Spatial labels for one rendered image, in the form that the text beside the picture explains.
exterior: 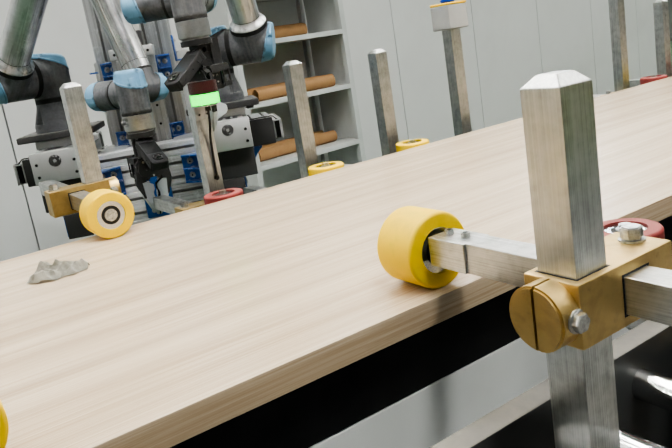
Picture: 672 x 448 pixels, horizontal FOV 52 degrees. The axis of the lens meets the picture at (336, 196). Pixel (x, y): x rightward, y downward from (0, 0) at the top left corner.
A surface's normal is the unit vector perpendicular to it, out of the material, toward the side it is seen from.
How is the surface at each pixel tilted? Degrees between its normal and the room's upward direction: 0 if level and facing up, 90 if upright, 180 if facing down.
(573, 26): 90
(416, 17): 90
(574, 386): 90
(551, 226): 90
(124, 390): 0
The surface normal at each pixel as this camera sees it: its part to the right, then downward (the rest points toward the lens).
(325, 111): -0.75, 0.25
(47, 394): -0.15, -0.97
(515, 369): 0.55, 0.09
